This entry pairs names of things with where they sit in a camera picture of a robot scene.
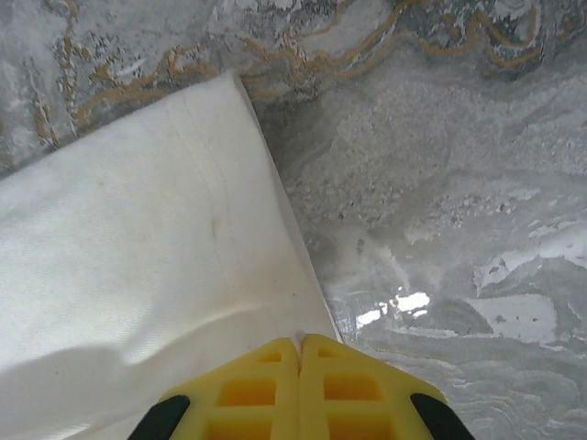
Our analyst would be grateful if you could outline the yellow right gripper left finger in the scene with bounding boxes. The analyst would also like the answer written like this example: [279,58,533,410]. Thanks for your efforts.
[130,336,302,440]

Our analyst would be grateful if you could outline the white t-shirt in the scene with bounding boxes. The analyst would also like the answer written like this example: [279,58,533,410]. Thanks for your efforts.
[0,70,346,440]

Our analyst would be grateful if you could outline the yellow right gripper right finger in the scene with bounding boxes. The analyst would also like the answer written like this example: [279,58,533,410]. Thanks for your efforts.
[298,334,474,440]

